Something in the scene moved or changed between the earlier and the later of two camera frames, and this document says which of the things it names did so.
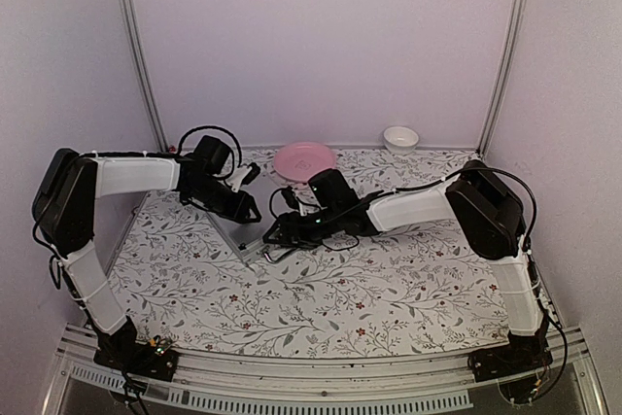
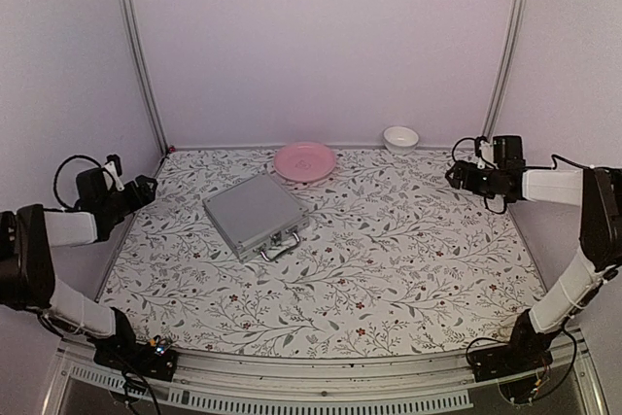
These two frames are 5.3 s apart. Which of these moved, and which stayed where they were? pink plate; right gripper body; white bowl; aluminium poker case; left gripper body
Moved: right gripper body; left gripper body
Stayed: pink plate; white bowl; aluminium poker case
